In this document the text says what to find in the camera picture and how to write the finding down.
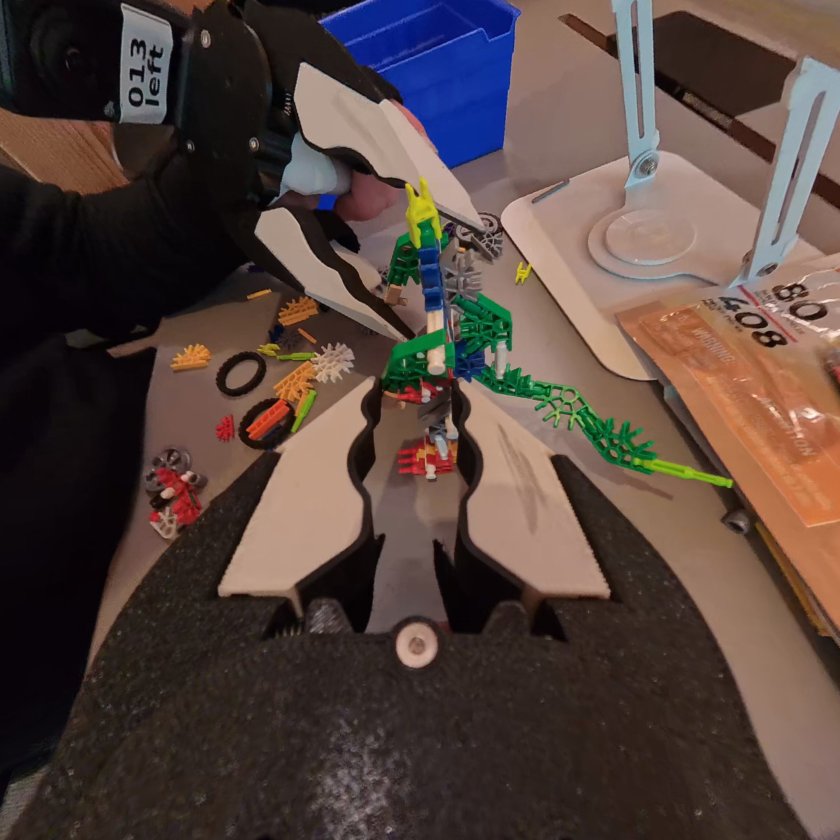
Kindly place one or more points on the black rubber tyre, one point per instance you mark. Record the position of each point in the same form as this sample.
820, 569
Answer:
243, 426
222, 377

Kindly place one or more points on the small red snowflake connector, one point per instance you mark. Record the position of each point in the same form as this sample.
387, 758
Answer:
225, 428

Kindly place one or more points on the grey wheel with black tyre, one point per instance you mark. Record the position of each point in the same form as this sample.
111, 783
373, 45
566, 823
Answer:
482, 226

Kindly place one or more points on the multicoloured construction toy model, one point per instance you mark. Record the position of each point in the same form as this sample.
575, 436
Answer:
420, 361

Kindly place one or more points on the long tan rod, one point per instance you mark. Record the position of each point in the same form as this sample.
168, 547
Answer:
794, 577

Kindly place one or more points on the K'nex instruction bag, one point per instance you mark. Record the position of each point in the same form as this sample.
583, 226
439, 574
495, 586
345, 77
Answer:
754, 407

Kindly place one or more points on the person's dark clothing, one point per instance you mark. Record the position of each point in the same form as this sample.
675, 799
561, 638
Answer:
65, 525

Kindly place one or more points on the yellow clip connector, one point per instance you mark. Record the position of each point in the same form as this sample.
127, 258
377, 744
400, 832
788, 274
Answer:
421, 216

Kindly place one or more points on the grey spoked wheel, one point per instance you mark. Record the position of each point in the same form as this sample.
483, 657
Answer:
172, 456

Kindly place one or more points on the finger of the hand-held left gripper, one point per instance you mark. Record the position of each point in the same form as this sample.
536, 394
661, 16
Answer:
295, 256
367, 124

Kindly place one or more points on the person's left hand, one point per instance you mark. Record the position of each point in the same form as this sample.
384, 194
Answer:
371, 200

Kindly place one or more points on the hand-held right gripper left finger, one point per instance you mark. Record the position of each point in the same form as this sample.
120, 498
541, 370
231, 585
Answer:
302, 518

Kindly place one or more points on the small blue fan connector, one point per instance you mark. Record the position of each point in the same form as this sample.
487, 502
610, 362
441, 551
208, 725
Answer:
275, 334

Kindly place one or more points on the pale slotted stand strut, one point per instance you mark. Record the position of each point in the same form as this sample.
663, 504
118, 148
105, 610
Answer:
636, 79
794, 164

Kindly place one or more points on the orange connector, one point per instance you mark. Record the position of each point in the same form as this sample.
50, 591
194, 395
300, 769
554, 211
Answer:
269, 420

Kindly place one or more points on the short grey rod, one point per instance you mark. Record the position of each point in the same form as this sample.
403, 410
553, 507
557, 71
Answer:
550, 191

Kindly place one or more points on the wooden panel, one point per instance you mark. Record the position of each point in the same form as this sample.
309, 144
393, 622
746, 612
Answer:
52, 151

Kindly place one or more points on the lime green rod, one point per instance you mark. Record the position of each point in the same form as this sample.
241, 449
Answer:
295, 356
303, 412

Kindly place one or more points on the dark grey snowflake connector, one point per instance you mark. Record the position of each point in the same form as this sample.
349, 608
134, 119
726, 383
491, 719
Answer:
291, 338

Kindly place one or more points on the white snowflake connector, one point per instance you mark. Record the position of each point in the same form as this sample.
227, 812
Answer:
333, 363

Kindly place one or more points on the grey cylinder spacer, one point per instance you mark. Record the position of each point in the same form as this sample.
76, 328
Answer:
196, 480

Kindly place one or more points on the yellow half-circle connector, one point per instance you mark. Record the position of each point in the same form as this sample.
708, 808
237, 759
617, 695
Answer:
298, 312

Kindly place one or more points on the red connector rack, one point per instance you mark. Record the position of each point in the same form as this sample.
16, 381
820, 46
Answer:
177, 499

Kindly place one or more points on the empty blue plastic bin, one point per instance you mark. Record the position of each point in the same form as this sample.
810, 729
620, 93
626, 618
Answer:
446, 79

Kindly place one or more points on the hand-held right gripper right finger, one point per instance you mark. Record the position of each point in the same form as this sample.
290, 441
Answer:
531, 525

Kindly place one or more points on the beige triangular connector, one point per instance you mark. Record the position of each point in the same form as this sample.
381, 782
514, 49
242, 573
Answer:
164, 525

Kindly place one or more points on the large yellow fan connector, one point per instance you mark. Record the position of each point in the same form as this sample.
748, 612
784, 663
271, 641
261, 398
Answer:
295, 380

